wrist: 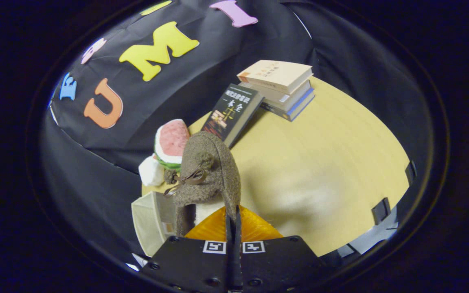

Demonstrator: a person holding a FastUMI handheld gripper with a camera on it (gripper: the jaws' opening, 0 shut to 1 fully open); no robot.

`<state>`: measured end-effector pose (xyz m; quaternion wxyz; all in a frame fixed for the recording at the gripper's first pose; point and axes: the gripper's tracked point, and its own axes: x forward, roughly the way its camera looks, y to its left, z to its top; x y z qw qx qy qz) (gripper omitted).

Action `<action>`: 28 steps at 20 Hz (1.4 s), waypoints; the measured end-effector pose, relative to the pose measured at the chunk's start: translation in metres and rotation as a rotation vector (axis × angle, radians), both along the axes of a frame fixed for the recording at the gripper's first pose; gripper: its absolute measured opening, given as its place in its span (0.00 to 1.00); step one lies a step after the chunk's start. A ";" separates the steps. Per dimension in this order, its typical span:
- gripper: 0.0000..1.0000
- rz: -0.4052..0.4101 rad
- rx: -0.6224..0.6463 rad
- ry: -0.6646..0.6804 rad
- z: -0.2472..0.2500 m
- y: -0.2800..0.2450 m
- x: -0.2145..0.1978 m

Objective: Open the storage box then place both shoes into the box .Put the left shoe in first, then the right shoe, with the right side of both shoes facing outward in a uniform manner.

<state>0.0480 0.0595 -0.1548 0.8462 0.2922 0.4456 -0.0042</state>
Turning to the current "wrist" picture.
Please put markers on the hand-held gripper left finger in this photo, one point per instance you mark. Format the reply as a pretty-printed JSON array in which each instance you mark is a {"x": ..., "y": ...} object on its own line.
[{"x": 193, "y": 264}]

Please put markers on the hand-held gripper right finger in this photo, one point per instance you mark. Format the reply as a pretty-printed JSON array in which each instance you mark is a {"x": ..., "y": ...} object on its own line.
[{"x": 275, "y": 264}]

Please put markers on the grey storage box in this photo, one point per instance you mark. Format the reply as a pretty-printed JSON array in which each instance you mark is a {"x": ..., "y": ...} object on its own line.
[{"x": 149, "y": 219}]

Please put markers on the brown fuzzy shoe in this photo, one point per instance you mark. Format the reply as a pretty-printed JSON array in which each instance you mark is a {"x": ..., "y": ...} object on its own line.
[{"x": 214, "y": 162}]

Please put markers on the watermelon slice plush toy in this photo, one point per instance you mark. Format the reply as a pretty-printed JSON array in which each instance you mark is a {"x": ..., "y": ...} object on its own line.
[{"x": 171, "y": 138}]

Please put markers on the blue edged book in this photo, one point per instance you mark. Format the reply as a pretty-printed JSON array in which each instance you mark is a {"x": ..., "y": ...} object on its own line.
[{"x": 297, "y": 110}]

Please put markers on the black paperback book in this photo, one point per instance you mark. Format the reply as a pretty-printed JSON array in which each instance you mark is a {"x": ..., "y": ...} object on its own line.
[{"x": 232, "y": 112}]

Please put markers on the white cover book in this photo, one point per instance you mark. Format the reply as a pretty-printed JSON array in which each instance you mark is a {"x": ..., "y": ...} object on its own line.
[{"x": 289, "y": 97}]

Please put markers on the beige cover book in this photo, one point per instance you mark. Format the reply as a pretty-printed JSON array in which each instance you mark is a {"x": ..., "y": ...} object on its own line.
[{"x": 275, "y": 73}]

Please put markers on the black table edge bracket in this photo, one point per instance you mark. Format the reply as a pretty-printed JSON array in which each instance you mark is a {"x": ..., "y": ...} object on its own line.
[
  {"x": 381, "y": 211},
  {"x": 410, "y": 173}
]

